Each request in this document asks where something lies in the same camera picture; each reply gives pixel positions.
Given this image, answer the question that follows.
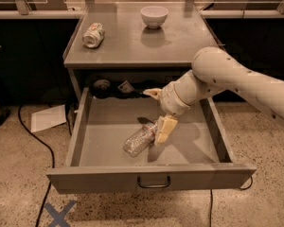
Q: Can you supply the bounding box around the black bundle behind drawer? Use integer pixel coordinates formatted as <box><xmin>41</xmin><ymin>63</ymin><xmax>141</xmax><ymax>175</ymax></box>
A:
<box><xmin>89</xmin><ymin>79</ymin><xmax>156</xmax><ymax>99</ymax></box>

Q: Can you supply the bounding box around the black drawer handle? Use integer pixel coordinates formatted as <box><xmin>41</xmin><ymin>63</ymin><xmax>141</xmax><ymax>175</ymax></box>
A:
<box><xmin>137</xmin><ymin>176</ymin><xmax>171</xmax><ymax>189</ymax></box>

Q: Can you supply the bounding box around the crushed soda can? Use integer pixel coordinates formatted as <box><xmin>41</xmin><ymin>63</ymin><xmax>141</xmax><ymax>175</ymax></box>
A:
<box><xmin>82</xmin><ymin>23</ymin><xmax>105</xmax><ymax>48</ymax></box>

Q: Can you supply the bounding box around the blue tape cross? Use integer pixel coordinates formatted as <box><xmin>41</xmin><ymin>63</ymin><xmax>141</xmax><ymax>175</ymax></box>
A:
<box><xmin>44</xmin><ymin>200</ymin><xmax>77</xmax><ymax>227</ymax></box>

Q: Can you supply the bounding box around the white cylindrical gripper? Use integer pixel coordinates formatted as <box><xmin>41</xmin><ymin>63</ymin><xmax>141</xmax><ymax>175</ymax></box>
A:
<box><xmin>143</xmin><ymin>81</ymin><xmax>189</xmax><ymax>146</ymax></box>

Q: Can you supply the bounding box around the white ceramic bowl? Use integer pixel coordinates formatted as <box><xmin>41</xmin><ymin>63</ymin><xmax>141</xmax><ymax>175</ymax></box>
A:
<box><xmin>140</xmin><ymin>6</ymin><xmax>169</xmax><ymax>28</ymax></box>

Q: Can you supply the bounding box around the grey metal cabinet counter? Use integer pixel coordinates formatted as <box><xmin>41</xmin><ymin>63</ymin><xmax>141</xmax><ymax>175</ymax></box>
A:
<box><xmin>63</xmin><ymin>2</ymin><xmax>219</xmax><ymax>97</ymax></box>

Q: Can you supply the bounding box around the clear plastic water bottle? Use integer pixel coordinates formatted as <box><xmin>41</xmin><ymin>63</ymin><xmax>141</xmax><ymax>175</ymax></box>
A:
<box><xmin>123</xmin><ymin>122</ymin><xmax>157</xmax><ymax>157</ymax></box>

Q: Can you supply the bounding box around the white paper sheet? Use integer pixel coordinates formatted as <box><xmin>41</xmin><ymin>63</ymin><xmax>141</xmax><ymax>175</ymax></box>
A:
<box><xmin>31</xmin><ymin>105</ymin><xmax>66</xmax><ymax>132</ymax></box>

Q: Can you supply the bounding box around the grey open drawer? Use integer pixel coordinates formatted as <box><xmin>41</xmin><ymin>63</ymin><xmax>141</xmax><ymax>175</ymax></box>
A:
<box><xmin>47</xmin><ymin>89</ymin><xmax>256</xmax><ymax>194</ymax></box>

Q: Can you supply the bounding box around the white tag card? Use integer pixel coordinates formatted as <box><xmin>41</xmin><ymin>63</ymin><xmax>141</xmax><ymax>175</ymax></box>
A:
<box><xmin>118</xmin><ymin>80</ymin><xmax>134</xmax><ymax>94</ymax></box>

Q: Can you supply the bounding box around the black floor cable left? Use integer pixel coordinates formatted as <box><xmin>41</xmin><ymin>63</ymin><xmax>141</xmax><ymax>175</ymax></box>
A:
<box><xmin>16</xmin><ymin>103</ymin><xmax>56</xmax><ymax>227</ymax></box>

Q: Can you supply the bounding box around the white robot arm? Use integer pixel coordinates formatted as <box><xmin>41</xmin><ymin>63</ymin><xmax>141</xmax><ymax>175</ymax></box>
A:
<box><xmin>144</xmin><ymin>47</ymin><xmax>284</xmax><ymax>145</ymax></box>

